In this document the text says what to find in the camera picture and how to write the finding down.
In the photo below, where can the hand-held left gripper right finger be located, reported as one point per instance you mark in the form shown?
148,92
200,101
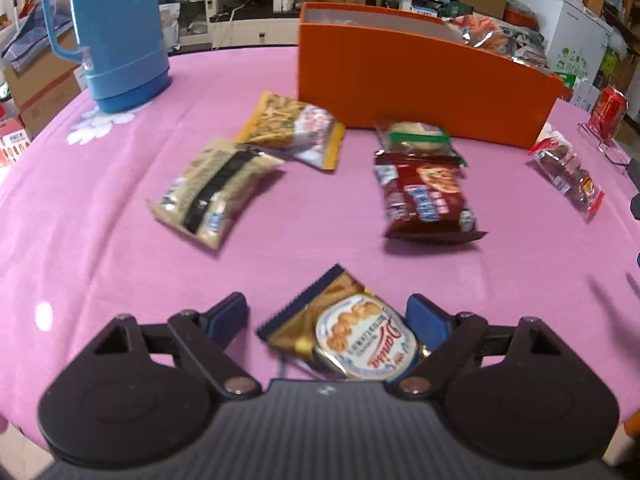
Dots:
425,317

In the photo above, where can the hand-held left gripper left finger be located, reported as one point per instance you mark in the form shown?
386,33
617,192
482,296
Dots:
227,317

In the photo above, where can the gold biscuit packet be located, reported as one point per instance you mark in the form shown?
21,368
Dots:
345,332

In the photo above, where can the orange box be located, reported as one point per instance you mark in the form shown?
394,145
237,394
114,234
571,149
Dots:
420,75

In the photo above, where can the eyeglasses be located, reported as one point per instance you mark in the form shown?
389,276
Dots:
607,150

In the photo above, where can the red-edged clear snack packet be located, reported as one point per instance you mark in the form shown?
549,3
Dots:
567,167

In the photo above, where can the red can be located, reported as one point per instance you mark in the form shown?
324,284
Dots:
607,112

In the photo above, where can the dark red snack packet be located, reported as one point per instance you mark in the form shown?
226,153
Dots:
425,195

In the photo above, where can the beige black-striped snack packet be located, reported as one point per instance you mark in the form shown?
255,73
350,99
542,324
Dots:
215,190

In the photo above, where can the pink tablecloth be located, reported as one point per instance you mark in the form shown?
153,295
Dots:
100,240

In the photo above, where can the white chest freezer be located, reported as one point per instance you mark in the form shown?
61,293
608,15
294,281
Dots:
570,35

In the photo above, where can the dark patterned snack packet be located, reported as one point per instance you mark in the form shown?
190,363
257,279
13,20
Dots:
527,50

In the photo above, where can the green-labelled clear snack packet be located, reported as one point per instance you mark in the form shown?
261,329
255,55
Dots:
417,137

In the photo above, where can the yellow noodle snack packet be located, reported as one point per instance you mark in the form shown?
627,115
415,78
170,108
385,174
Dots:
290,127

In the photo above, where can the red orange snack packet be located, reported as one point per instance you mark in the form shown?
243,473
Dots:
480,32

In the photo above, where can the orange object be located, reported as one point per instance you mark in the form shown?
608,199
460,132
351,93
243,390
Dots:
632,425

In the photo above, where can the large cardboard box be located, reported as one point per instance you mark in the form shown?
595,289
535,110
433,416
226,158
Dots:
40,85

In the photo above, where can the blue thermos jug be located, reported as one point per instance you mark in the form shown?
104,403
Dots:
117,35

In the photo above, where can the white television cabinet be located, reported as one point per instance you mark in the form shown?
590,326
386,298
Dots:
240,5

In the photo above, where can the blue checked cloth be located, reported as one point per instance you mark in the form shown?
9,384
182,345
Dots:
35,35

